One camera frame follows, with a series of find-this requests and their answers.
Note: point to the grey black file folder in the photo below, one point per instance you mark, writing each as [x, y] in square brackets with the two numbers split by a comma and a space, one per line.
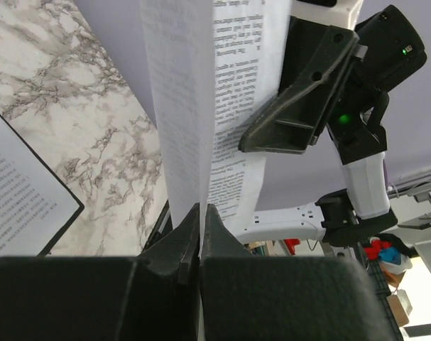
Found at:
[59, 220]

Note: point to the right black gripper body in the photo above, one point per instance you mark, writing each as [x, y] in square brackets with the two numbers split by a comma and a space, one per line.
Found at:
[394, 51]

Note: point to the printed paper sheet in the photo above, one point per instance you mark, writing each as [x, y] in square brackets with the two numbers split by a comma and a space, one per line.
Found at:
[12, 199]
[212, 65]

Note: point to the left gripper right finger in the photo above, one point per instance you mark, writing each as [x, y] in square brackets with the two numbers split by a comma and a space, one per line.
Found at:
[249, 297]

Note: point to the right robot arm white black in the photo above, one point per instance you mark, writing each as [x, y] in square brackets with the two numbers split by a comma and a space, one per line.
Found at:
[343, 218]

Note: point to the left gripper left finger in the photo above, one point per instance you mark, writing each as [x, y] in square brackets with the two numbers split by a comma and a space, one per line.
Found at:
[152, 296]

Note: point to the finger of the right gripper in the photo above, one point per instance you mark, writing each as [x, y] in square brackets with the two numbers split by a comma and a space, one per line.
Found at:
[316, 64]

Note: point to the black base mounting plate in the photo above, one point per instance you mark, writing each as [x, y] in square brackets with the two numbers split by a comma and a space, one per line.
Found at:
[162, 227]

